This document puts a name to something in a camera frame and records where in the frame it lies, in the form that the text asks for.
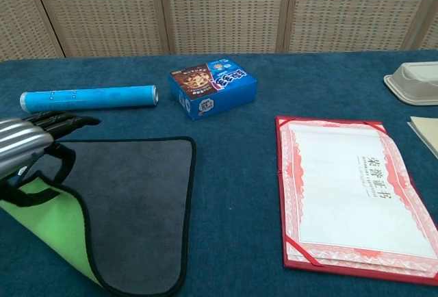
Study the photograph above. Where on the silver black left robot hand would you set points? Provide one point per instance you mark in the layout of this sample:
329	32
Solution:
20	143

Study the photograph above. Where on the grey green-backed cloth mat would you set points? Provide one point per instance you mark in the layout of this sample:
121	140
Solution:
137	208

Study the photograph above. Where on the blue cling film roll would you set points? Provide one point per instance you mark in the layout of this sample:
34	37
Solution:
89	98

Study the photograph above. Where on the blue chocolate cookie box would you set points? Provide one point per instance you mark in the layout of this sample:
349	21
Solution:
219	95

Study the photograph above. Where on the dark blue velvet tablecloth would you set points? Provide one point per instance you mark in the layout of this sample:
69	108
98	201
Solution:
232	174

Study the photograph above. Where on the woven wooden folding screen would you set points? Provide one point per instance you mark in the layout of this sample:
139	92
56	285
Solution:
219	9

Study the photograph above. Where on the red certificate folder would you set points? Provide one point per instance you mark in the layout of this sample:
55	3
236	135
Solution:
280	146

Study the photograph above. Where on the white certificate paper red border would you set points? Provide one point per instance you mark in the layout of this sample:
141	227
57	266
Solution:
342	191

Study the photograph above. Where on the beige disposable lunch container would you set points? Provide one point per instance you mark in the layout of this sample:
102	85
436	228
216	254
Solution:
415	85

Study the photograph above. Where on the beige kraft paper envelope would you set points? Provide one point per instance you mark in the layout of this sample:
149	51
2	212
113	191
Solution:
427	132

